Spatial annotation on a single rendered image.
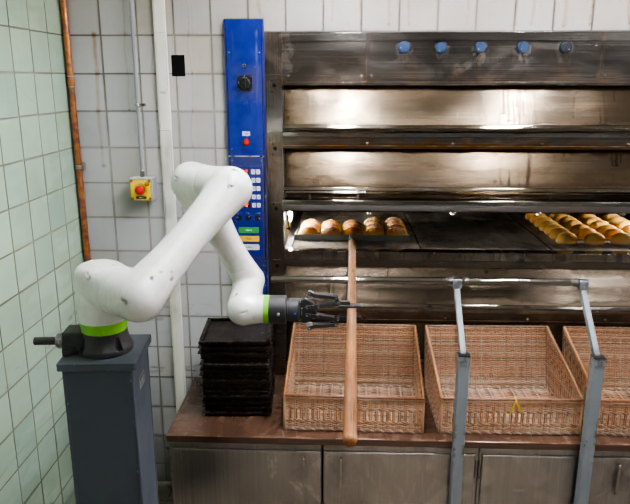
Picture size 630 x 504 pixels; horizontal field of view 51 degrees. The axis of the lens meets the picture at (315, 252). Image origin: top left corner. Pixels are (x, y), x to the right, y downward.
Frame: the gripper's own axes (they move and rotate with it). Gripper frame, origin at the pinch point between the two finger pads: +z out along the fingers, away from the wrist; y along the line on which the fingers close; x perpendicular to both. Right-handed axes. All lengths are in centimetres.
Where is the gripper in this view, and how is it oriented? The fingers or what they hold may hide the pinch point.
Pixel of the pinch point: (350, 310)
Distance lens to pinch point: 212.9
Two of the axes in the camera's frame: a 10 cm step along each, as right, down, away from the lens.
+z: 10.0, 0.2, -0.5
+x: -0.5, 2.6, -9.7
